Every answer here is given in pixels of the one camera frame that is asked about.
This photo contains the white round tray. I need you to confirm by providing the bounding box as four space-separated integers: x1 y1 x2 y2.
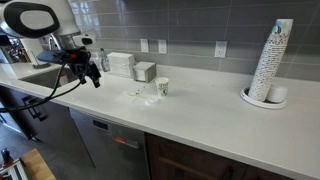
239 86 288 110

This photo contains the white napkin box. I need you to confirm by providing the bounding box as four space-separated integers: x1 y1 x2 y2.
107 51 136 79

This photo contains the dark grey drawer cabinet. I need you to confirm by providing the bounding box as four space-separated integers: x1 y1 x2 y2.
0 84 96 168

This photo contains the clear bottle with green cap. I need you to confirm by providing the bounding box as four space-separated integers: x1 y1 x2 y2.
98 47 111 73

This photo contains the tall stack of paper cups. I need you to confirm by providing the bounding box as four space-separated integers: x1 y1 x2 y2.
247 18 294 103

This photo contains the dark wooden cabinet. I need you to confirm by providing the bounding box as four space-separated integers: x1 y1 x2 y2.
144 132 296 180

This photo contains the stainless steel dishwasher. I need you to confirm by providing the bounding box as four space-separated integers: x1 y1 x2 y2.
69 108 151 180

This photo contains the metal napkin dispenser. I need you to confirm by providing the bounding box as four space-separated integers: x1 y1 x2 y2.
132 61 158 84

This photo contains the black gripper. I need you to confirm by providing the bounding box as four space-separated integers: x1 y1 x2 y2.
68 49 102 89

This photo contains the steel kitchen sink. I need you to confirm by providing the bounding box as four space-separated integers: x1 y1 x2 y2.
19 66 82 90

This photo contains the white cup with red rim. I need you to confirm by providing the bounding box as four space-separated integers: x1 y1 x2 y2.
59 73 70 86

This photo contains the black drawer handle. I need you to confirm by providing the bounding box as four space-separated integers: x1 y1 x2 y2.
21 95 49 123

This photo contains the white metal frame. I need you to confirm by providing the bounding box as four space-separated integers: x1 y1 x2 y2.
0 159 29 180

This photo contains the stack of white lids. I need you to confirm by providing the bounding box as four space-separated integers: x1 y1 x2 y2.
265 83 289 104

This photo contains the clear wrapper with plastic spoon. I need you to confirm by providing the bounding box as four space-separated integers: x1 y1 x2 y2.
114 86 158 107

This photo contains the dark wrist camera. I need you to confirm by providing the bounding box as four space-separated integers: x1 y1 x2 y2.
36 49 73 65

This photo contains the white wall outlet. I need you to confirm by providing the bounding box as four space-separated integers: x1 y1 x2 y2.
139 38 150 54
214 40 228 59
157 39 168 55

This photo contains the wooden board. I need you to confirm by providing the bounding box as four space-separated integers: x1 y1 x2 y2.
19 148 57 180

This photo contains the patterned paper cup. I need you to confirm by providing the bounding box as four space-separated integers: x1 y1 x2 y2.
154 76 170 98

